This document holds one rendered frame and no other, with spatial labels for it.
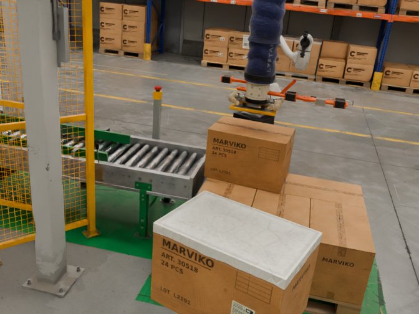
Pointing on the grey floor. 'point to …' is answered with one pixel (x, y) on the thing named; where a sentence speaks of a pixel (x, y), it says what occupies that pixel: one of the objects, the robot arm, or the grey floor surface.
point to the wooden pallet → (331, 307)
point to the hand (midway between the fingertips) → (303, 45)
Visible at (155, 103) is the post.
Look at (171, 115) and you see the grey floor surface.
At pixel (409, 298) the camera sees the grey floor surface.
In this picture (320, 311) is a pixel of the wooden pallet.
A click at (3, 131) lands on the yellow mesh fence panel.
